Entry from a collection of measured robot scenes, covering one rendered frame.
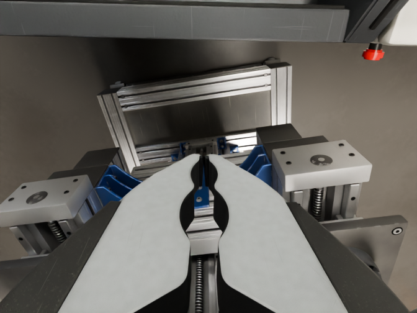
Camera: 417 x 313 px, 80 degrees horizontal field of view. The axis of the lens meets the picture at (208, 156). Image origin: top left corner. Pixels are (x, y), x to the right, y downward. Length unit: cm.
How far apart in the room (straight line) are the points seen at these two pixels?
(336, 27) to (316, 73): 106
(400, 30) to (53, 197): 57
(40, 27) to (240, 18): 26
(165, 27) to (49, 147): 144
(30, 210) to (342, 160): 52
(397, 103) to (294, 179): 136
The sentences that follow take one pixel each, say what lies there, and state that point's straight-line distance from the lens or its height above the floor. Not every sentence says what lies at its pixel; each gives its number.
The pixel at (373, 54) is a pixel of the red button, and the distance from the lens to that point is 60.
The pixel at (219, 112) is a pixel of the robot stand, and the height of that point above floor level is 21.
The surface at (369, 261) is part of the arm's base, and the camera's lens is 50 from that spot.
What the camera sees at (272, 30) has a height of 95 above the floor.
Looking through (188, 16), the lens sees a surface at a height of 95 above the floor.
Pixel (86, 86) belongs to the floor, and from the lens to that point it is 149.
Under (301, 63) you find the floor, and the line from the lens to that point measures 142.
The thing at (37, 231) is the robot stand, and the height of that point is 98.
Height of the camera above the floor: 132
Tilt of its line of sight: 60 degrees down
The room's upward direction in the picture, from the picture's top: 178 degrees clockwise
